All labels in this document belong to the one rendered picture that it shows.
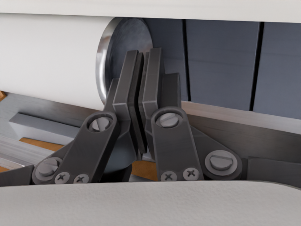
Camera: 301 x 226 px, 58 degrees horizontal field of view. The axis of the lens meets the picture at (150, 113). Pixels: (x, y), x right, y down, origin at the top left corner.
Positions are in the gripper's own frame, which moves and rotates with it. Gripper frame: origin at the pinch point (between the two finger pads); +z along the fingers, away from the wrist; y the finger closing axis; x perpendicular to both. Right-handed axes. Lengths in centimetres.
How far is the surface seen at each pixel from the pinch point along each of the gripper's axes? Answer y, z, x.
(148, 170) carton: -3.1, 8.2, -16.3
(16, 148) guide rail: -8.0, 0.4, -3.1
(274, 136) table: 8.8, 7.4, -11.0
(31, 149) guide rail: -7.0, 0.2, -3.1
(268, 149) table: 8.6, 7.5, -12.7
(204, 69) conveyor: 2.8, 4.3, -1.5
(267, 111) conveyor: 6.3, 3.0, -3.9
